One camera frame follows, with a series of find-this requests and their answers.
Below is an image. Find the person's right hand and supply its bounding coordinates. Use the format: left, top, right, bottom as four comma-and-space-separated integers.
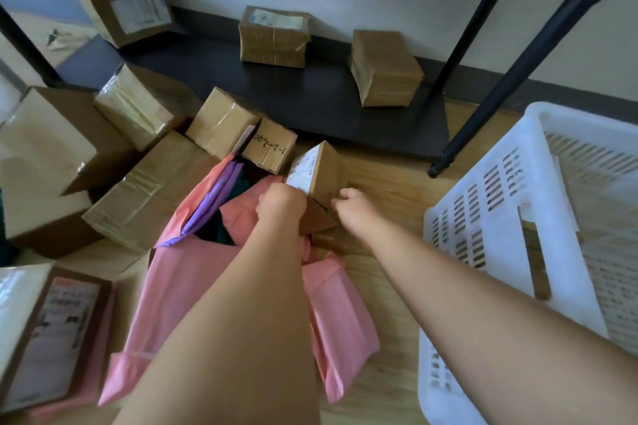
331, 188, 385, 241

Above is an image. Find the person's left hand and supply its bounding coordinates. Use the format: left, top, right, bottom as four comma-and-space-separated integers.
255, 183, 308, 236

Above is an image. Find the small cardboard parcel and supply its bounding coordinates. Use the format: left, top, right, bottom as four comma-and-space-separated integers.
284, 140, 349, 236

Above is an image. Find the teal mailer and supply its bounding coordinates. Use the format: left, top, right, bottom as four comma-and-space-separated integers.
199, 173, 250, 246

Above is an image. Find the purple mailer bag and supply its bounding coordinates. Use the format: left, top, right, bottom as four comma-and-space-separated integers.
159, 161, 245, 247

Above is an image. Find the pink purple teal mailers pile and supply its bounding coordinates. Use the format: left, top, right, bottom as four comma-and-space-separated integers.
27, 155, 381, 420

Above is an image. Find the pile of cardboard parcels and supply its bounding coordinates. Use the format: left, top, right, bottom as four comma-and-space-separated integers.
0, 60, 372, 425

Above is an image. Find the plain brown box shelf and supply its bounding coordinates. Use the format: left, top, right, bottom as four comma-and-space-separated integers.
348, 29, 425, 108

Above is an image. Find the taped box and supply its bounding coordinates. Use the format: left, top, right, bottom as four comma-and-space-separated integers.
238, 5, 312, 69

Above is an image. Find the long white label cardboard box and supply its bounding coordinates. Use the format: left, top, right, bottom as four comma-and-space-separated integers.
518, 205, 553, 302

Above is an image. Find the white plastic crate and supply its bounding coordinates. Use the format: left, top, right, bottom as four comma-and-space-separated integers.
417, 100, 638, 425

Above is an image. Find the person's left forearm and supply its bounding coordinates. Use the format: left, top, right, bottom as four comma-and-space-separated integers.
112, 225, 322, 425

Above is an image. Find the person's right forearm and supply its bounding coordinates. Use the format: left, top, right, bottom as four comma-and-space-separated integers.
361, 218, 638, 425

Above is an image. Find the black metal shelf rack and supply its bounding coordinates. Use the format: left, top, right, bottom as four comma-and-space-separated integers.
0, 0, 638, 179

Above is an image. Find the crumpled clear tape scrap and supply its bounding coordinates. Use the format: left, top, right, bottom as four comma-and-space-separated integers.
47, 29, 82, 51

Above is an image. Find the grey metal frame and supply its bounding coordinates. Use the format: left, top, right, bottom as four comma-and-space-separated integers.
0, 56, 29, 97

